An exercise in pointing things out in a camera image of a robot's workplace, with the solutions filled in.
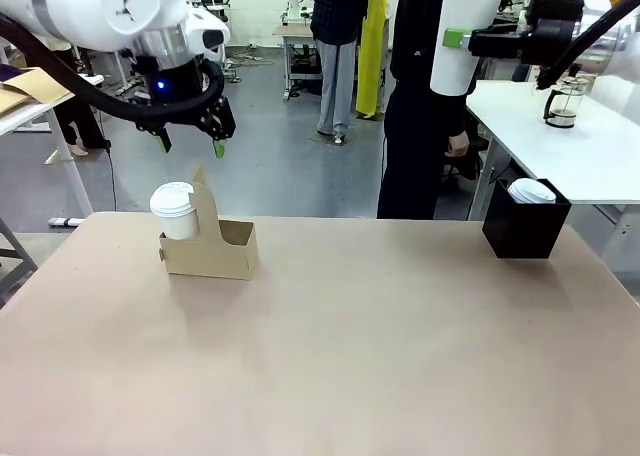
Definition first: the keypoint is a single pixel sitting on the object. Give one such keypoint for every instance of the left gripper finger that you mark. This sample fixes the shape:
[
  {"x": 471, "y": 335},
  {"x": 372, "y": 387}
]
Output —
[
  {"x": 220, "y": 123},
  {"x": 161, "y": 138}
]

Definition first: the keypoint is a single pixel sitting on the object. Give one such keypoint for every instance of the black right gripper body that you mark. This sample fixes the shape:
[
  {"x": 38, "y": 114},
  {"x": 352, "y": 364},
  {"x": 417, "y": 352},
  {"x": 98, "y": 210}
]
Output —
[{"x": 547, "y": 43}]

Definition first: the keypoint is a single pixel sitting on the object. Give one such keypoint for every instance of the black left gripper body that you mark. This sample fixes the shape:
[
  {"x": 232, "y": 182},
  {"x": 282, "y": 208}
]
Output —
[{"x": 170, "y": 83}]

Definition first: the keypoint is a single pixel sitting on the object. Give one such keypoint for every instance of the white lidded paper cup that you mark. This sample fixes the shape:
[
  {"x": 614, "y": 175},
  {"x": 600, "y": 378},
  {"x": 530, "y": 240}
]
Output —
[
  {"x": 465, "y": 6},
  {"x": 175, "y": 211}
]

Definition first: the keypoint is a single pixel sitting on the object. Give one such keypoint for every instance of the glass french press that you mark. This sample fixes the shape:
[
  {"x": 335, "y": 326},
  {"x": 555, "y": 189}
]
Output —
[{"x": 562, "y": 106}]

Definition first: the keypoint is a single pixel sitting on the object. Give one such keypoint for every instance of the brown cardboard cup carrier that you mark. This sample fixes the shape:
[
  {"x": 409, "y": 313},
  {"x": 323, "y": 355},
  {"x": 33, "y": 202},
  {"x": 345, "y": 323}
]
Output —
[{"x": 215, "y": 256}]

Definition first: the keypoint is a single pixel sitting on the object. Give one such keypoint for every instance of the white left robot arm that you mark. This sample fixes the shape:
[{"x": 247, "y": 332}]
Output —
[{"x": 75, "y": 11}]

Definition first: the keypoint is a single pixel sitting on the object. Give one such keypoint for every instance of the person left forearm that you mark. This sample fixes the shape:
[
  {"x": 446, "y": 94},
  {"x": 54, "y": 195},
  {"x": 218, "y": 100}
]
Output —
[{"x": 454, "y": 116}]

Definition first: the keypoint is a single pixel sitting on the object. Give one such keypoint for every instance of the person left hand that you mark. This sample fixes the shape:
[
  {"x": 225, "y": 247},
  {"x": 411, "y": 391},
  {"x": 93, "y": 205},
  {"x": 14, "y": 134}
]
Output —
[{"x": 457, "y": 145}]

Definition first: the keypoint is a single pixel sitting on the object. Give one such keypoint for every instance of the person in black clothes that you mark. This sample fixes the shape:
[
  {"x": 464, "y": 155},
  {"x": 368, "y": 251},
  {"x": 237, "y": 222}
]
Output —
[{"x": 415, "y": 126}]

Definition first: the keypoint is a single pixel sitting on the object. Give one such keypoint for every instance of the grey background workbench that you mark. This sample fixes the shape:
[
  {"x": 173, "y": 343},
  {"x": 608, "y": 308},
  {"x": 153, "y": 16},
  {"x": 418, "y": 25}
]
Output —
[{"x": 295, "y": 32}]

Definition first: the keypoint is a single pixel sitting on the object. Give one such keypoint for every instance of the plaid shirt background person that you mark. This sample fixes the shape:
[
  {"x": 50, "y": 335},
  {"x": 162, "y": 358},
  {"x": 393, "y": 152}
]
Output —
[{"x": 332, "y": 76}]

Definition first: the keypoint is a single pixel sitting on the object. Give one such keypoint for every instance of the yellow apron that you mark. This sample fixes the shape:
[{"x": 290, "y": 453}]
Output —
[{"x": 372, "y": 51}]

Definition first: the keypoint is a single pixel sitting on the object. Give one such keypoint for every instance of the white roll on floor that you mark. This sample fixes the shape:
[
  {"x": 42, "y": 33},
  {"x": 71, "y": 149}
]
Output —
[{"x": 65, "y": 221}]

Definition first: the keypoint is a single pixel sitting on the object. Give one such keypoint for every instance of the white side table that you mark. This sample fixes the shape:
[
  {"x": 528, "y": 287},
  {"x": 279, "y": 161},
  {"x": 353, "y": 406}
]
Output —
[{"x": 600, "y": 161}]

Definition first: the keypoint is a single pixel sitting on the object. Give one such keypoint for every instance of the brown paper bags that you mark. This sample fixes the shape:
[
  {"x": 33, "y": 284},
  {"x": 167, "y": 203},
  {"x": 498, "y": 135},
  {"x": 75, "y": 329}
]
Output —
[{"x": 35, "y": 88}]

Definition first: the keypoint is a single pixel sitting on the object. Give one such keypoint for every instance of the white table with angled leg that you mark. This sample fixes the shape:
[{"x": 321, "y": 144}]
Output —
[{"x": 25, "y": 118}]

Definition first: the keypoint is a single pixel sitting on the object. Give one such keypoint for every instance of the stack of white lids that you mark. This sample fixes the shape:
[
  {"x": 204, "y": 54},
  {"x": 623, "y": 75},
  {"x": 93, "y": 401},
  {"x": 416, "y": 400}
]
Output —
[{"x": 532, "y": 192}]

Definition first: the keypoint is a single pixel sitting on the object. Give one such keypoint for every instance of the grey metal stand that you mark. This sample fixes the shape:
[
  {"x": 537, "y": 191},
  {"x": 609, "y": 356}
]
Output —
[{"x": 15, "y": 256}]

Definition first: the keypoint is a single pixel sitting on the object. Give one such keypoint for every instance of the black square box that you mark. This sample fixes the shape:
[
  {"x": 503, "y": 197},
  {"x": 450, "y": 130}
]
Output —
[{"x": 525, "y": 231}]

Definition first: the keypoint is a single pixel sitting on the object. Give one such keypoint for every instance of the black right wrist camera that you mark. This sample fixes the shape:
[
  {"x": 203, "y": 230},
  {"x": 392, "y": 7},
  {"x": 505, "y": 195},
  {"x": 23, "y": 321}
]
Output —
[{"x": 555, "y": 8}]

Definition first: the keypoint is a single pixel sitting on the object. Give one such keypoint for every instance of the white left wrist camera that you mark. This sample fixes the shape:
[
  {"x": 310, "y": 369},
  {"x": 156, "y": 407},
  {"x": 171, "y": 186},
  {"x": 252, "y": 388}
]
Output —
[{"x": 210, "y": 33}]

